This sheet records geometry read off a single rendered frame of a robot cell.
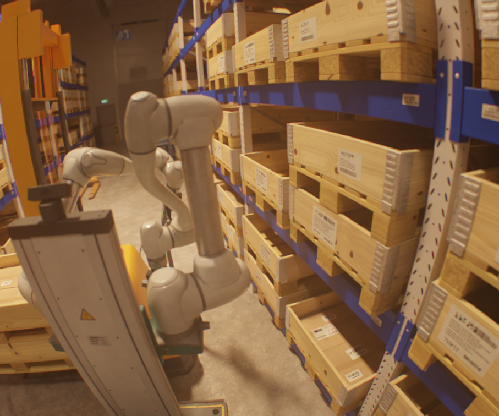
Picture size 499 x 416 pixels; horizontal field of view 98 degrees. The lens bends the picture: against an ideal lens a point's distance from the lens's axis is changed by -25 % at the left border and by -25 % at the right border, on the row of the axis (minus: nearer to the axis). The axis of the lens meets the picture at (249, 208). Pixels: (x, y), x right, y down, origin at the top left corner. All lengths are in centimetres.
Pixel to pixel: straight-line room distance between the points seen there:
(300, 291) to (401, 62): 177
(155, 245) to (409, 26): 122
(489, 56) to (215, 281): 105
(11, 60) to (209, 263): 145
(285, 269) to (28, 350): 201
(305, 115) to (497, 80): 237
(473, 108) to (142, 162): 99
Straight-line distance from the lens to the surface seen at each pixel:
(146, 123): 90
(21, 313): 219
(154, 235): 123
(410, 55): 95
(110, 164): 130
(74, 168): 138
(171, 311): 101
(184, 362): 241
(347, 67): 119
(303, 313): 224
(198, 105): 94
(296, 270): 211
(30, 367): 267
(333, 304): 236
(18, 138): 173
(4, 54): 179
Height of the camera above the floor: 204
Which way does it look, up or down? 23 degrees down
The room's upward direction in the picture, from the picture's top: 3 degrees counter-clockwise
